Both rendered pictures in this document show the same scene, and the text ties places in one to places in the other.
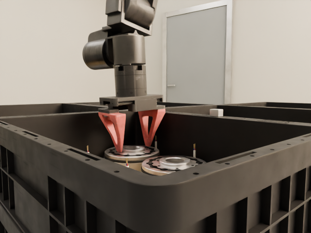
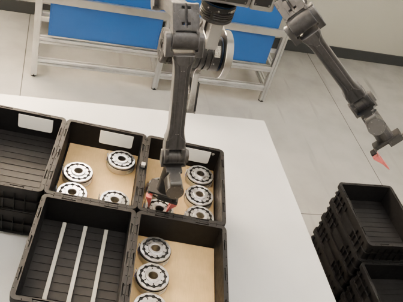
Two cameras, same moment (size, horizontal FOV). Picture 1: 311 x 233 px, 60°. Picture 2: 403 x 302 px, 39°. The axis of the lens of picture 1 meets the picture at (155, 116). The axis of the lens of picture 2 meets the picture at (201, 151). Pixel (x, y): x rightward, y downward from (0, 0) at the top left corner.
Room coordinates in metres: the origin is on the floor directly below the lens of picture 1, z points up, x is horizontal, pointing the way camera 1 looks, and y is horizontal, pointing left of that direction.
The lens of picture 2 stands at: (1.65, 0.82, 2.24)
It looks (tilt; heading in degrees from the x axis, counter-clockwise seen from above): 38 degrees down; 211
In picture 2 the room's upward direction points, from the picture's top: 18 degrees clockwise
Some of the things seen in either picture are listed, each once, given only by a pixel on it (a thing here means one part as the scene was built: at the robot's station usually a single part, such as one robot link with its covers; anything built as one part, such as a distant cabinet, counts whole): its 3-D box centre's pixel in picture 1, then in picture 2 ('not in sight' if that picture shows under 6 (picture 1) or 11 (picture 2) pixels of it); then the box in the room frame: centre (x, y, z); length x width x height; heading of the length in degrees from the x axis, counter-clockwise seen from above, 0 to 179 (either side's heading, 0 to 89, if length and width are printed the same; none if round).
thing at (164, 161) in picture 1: (174, 162); not in sight; (0.41, -0.03, 0.86); 0.05 x 0.05 x 0.01
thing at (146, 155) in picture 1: (132, 151); (159, 210); (0.49, 0.04, 0.86); 0.10 x 0.10 x 0.01
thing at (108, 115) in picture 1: (124, 125); (166, 201); (0.48, 0.06, 0.91); 0.07 x 0.07 x 0.09; 36
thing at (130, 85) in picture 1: (131, 85); (166, 184); (0.49, 0.04, 0.98); 0.10 x 0.07 x 0.07; 126
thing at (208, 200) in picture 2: not in sight; (199, 195); (0.32, 0.08, 0.86); 0.10 x 0.10 x 0.01
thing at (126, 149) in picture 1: (132, 149); (159, 208); (0.49, 0.04, 0.86); 0.05 x 0.05 x 0.01
